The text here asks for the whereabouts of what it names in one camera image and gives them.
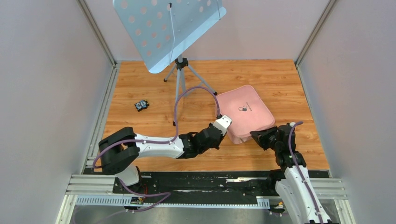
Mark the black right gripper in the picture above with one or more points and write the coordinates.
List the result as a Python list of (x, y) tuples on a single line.
[(260, 136)]

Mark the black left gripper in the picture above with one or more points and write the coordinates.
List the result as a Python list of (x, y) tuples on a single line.
[(217, 144)]

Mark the pink medicine kit case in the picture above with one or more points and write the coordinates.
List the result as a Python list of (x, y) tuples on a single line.
[(247, 111)]

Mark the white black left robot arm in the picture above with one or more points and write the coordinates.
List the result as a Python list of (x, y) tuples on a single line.
[(119, 150)]

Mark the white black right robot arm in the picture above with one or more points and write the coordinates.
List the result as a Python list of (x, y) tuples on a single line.
[(291, 181)]

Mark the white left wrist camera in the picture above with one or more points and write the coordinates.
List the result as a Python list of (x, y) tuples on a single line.
[(222, 124)]

